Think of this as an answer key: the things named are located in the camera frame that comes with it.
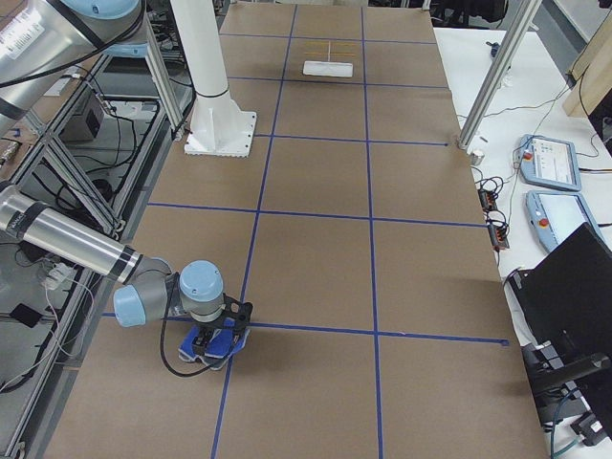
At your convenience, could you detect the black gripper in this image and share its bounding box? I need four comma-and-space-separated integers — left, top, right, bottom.
192, 327, 221, 352

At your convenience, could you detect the blue towel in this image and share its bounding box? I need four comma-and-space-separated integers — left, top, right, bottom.
178, 325, 251, 370

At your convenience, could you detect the white wooden towel rack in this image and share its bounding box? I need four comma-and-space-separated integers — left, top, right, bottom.
302, 40, 355, 78

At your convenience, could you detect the grey electronics box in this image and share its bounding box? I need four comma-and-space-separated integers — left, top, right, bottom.
59, 101, 104, 142

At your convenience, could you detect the lower orange connector block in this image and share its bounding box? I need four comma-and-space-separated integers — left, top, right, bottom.
487, 223, 510, 251

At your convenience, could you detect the orange connector block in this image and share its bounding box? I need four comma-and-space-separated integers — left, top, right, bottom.
487, 223, 510, 251
478, 189, 498, 212

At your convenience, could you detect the upper orange connector block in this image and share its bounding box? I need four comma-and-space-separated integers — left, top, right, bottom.
478, 189, 498, 212

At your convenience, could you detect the small metal cylinder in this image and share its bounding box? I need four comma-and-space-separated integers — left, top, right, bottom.
470, 149, 485, 166

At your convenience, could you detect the black monitor stand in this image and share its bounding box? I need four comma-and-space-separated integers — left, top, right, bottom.
522, 342, 611, 447

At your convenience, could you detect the black laptop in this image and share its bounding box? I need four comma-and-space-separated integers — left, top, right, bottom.
508, 221, 612, 422

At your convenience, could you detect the lower teach pendant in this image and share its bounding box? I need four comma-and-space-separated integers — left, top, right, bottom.
526, 190, 601, 252

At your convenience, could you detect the teach pendant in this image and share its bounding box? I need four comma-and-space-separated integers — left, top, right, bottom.
526, 190, 601, 252
517, 134, 581, 191

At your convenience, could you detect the upper teach pendant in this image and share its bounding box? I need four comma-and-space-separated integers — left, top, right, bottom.
517, 134, 581, 191

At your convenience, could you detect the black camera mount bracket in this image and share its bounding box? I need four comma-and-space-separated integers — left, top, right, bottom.
209, 294, 253, 336

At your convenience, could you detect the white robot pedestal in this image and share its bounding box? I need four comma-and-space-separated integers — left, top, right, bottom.
171, 0, 257, 158

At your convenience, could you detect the aluminium frame strut left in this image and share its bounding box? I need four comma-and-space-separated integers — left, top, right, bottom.
143, 15, 184, 132

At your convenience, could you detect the aluminium frame post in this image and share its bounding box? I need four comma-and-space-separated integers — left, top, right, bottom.
457, 0, 542, 150

